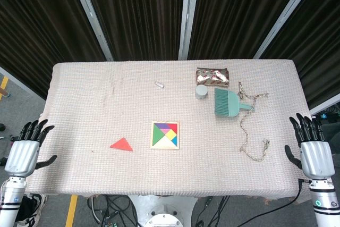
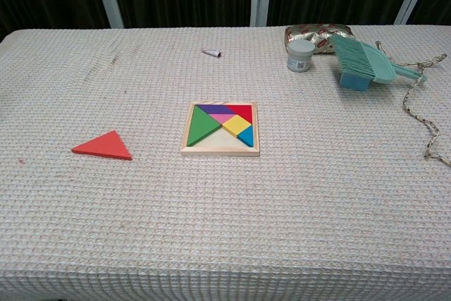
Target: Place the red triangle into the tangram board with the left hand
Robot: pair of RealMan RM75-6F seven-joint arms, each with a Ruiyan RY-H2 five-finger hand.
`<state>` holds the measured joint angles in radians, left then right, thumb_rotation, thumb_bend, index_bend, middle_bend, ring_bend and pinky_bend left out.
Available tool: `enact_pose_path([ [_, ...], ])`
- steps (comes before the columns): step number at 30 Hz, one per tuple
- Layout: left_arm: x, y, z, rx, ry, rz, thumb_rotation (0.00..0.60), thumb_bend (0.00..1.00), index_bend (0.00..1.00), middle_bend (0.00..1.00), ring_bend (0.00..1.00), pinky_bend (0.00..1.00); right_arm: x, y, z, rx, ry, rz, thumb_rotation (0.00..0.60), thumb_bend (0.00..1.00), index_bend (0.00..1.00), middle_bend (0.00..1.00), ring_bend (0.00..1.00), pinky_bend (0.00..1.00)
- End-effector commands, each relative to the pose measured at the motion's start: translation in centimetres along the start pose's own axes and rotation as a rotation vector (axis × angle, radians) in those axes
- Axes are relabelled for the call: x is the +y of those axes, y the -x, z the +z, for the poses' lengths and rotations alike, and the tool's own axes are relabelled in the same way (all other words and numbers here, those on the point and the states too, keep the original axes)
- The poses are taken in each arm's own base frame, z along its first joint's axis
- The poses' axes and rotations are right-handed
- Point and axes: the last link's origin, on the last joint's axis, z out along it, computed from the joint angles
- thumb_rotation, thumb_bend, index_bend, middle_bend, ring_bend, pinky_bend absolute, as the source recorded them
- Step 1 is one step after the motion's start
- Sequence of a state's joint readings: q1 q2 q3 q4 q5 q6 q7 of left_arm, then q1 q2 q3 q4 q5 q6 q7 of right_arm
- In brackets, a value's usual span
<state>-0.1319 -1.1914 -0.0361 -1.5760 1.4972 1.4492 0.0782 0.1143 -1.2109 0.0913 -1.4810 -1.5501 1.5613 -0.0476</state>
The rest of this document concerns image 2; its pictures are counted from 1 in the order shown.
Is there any orange wooden triangle piece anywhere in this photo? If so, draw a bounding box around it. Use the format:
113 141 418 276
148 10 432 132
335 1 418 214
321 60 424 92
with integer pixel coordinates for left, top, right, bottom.
71 130 133 161

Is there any yellow square piece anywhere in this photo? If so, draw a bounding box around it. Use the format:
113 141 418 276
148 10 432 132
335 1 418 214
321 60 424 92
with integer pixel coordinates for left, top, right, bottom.
221 116 252 137

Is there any pink triangle piece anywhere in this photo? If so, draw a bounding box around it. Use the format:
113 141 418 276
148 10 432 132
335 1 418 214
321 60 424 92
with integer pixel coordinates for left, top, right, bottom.
210 113 236 125

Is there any blue triangle piece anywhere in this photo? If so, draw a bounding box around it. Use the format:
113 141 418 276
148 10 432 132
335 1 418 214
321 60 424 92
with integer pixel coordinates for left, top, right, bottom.
236 125 254 148

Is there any green triangle piece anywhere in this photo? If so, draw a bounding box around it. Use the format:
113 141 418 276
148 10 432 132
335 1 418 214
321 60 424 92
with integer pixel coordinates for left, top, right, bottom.
187 106 221 147

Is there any red triangle piece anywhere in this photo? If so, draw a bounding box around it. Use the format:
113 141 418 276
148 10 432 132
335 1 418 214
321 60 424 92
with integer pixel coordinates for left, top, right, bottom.
225 104 253 124

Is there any wooden tangram tray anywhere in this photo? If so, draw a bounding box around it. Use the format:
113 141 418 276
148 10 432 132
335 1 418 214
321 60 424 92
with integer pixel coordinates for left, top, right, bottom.
180 101 261 157

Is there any purple parallelogram piece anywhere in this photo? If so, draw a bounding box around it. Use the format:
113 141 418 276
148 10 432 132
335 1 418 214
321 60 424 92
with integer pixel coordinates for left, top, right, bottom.
196 104 237 116

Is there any beige waffle-weave tablecloth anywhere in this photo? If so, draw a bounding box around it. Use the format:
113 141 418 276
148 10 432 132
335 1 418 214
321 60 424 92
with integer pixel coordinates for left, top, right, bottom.
0 24 451 301

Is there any white jar with grey lid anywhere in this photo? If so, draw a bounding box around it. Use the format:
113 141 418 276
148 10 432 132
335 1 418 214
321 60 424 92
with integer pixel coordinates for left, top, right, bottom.
287 39 315 73

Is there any gold and red snack bag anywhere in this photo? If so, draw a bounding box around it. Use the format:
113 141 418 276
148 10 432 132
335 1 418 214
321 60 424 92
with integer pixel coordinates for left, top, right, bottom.
284 23 354 55

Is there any blue sponge block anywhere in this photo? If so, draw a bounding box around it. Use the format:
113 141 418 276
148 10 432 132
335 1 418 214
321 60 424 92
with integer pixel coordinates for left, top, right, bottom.
338 71 371 92

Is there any teal hand brush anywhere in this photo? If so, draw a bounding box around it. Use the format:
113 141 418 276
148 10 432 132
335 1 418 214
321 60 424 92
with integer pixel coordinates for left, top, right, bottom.
330 33 429 84

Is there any braided beige rope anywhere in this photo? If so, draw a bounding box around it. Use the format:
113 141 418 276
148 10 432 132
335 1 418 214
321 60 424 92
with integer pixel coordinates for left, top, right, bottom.
374 40 451 166

